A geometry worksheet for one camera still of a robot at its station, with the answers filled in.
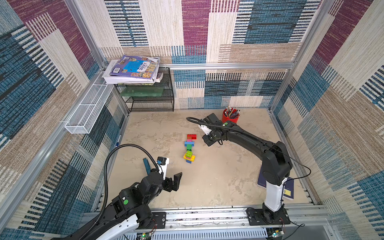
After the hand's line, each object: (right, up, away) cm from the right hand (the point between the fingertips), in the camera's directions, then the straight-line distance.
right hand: (210, 140), depth 91 cm
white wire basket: (-61, +13, -19) cm, 66 cm away
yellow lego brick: (-11, -10, -2) cm, 15 cm away
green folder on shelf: (-46, +33, +16) cm, 59 cm away
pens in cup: (+16, +17, +11) cm, 26 cm away
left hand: (-19, -13, -18) cm, 30 cm away
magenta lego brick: (-13, -1, +9) cm, 16 cm away
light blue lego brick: (-13, -3, +8) cm, 16 cm away
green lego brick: (-13, -6, +8) cm, 17 cm away
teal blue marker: (-38, -15, -1) cm, 41 cm away
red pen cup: (+10, +13, +7) cm, 18 cm away
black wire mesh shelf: (-37, +30, +24) cm, 53 cm away
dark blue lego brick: (-13, -13, 0) cm, 19 cm away
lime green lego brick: (-13, -8, -4) cm, 15 cm away
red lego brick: (-11, +1, +11) cm, 16 cm away
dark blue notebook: (+40, -25, -10) cm, 49 cm away
